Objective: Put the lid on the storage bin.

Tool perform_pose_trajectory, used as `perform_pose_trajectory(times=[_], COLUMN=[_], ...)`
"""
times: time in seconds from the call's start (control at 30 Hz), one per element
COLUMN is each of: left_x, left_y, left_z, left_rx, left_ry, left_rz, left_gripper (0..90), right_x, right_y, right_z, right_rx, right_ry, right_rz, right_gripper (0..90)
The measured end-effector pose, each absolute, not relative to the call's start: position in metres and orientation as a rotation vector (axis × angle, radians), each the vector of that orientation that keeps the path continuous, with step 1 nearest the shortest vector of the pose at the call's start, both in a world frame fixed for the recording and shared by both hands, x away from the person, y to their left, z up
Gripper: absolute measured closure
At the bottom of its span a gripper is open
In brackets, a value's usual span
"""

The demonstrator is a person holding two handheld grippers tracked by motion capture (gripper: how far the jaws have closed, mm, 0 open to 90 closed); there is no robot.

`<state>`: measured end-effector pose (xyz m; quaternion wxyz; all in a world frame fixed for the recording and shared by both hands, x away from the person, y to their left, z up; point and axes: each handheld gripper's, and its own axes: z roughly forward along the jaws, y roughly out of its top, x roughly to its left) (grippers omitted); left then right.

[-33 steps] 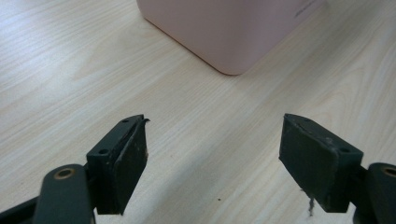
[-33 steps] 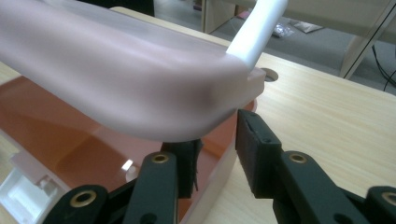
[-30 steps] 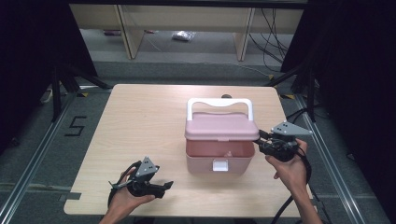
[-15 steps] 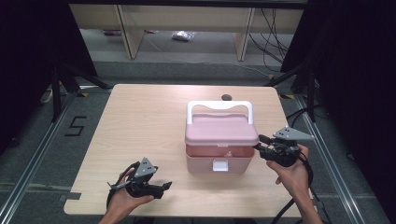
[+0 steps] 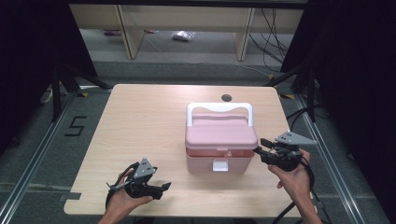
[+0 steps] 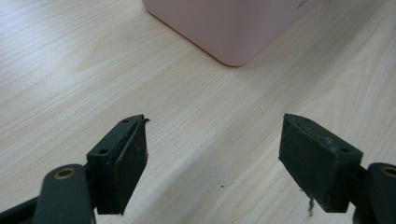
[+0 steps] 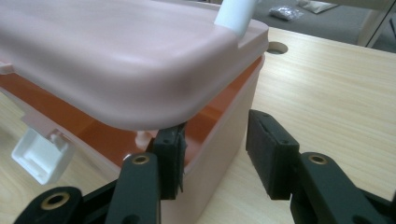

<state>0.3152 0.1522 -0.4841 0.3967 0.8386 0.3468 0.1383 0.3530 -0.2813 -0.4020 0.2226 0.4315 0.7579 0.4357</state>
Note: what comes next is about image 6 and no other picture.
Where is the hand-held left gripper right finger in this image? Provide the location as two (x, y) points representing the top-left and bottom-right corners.
(277, 113), (364, 214)

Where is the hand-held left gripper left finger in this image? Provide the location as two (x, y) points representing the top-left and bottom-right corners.
(86, 114), (151, 216)

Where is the pink plastic storage box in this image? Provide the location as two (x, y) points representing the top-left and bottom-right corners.
(141, 0), (322, 67)

